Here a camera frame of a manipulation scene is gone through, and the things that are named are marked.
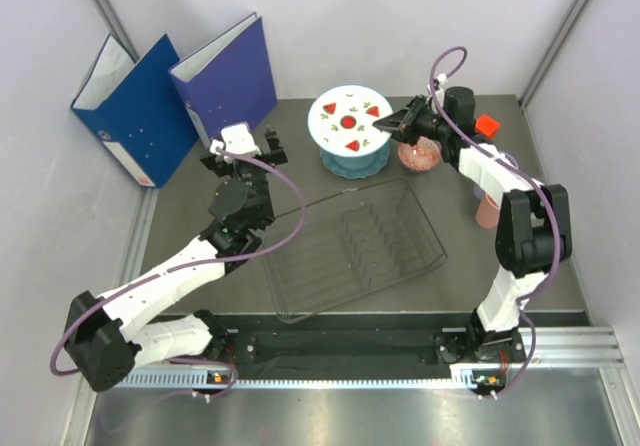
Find red patterned bowl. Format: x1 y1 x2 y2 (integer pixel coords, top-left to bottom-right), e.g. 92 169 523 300
398 137 441 173

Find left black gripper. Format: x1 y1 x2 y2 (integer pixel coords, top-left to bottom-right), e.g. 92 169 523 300
202 129 287 227

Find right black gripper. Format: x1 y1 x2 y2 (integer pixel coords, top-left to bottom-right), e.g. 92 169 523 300
373 96 451 147

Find lilac plastic cup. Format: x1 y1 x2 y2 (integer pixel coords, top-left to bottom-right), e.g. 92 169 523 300
472 151 519 200

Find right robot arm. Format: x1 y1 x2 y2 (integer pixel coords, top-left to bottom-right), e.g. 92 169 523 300
373 87 572 362

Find red cube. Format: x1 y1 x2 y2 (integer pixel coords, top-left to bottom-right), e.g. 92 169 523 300
475 114 501 139

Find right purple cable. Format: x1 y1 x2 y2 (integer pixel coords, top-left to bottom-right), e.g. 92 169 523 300
428 45 561 400

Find blue ring binder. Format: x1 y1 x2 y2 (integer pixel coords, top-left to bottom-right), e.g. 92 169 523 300
70 35 198 188

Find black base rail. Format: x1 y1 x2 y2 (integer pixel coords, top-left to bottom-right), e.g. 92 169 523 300
169 310 591 367

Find purple ring binder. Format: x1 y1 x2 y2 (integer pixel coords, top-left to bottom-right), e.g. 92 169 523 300
169 13 277 147

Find white plate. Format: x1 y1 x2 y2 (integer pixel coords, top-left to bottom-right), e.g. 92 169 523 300
307 85 393 158

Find black wire dish rack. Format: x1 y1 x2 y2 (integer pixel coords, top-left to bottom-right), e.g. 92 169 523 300
258 179 447 324

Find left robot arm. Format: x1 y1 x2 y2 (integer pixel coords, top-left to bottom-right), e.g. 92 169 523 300
63 123 288 392

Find teal plate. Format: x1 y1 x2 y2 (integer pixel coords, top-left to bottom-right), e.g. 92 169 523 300
319 143 391 180

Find pink plastic cup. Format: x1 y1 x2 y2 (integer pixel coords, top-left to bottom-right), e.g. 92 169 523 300
475 195 500 230

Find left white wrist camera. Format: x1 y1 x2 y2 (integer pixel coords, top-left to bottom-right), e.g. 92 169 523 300
209 122 261 163

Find grey cable duct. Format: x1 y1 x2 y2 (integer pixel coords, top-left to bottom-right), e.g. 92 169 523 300
118 368 498 390

